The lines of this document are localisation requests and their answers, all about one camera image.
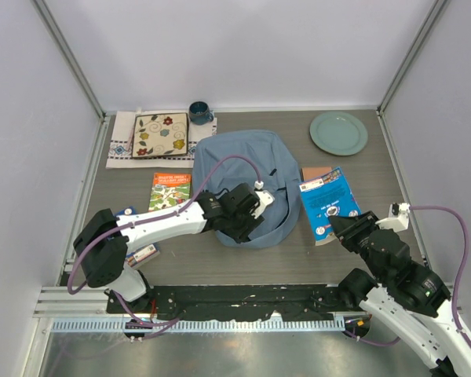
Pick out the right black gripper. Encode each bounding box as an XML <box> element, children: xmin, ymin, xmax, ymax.
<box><xmin>327</xmin><ymin>209</ymin><xmax>386</xmax><ymax>282</ymax></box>

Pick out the blue paperback book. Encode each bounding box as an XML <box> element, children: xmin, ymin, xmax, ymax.
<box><xmin>298</xmin><ymin>167</ymin><xmax>362</xmax><ymax>246</ymax></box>

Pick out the blue fabric backpack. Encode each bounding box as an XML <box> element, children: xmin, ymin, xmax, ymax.
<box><xmin>192</xmin><ymin>130</ymin><xmax>301</xmax><ymax>249</ymax></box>

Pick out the orange treehouse book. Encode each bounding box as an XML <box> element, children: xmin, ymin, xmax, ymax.
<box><xmin>148</xmin><ymin>173</ymin><xmax>192</xmax><ymax>212</ymax></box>

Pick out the blue cartoon book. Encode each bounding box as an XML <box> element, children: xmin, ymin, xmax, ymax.
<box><xmin>115</xmin><ymin>206</ymin><xmax>160</xmax><ymax>268</ymax></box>

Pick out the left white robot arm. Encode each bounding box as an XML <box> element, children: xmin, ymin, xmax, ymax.
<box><xmin>72</xmin><ymin>181</ymin><xmax>274</xmax><ymax>313</ymax></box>

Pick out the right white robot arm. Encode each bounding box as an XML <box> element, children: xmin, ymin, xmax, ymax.
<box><xmin>329</xmin><ymin>203</ymin><xmax>471</xmax><ymax>376</ymax></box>

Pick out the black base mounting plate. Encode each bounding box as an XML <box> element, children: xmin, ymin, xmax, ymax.
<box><xmin>127</xmin><ymin>284</ymin><xmax>361</xmax><ymax>322</ymax></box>

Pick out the teal round plate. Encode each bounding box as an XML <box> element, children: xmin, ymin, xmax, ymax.
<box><xmin>309</xmin><ymin>111</ymin><xmax>368</xmax><ymax>156</ymax></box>

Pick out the dark blue ceramic mug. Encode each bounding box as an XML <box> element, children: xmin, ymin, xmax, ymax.
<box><xmin>188</xmin><ymin>101</ymin><xmax>214</xmax><ymax>125</ymax></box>

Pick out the floral square tile plate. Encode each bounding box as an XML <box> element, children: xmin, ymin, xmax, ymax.
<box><xmin>131</xmin><ymin>113</ymin><xmax>188</xmax><ymax>159</ymax></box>

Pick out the white patterned cloth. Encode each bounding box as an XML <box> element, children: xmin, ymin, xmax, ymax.
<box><xmin>106</xmin><ymin>111</ymin><xmax>225</xmax><ymax>170</ymax></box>

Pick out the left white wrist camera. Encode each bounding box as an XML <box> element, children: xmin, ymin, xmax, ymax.
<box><xmin>252</xmin><ymin>181</ymin><xmax>275</xmax><ymax>218</ymax></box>

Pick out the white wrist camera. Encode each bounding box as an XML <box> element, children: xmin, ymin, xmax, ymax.
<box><xmin>252</xmin><ymin>181</ymin><xmax>275</xmax><ymax>218</ymax></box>
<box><xmin>376</xmin><ymin>203</ymin><xmax>410</xmax><ymax>232</ymax></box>

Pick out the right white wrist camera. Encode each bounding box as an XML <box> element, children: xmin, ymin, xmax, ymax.
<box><xmin>376</xmin><ymin>203</ymin><xmax>410</xmax><ymax>232</ymax></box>

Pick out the white slotted cable duct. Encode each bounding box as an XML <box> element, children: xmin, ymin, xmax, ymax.
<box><xmin>51</xmin><ymin>316</ymin><xmax>345</xmax><ymax>333</ymax></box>

